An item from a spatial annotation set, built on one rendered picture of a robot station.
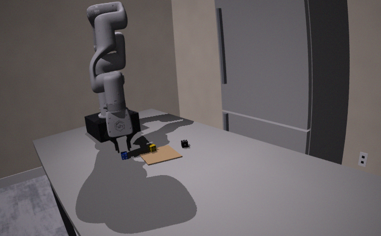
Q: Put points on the yellow die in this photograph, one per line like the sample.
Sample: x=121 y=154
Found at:
x=152 y=147

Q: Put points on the black die with white pips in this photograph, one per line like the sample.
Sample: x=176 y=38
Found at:
x=184 y=143

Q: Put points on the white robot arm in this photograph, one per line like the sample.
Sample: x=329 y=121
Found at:
x=105 y=78

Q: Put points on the blue die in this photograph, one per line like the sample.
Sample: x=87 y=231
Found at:
x=124 y=155

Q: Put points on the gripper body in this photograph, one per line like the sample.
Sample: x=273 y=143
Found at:
x=118 y=123

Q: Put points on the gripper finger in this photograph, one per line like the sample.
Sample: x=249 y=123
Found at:
x=114 y=140
x=129 y=137

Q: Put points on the tan flat square mat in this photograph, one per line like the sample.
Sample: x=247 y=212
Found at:
x=163 y=153

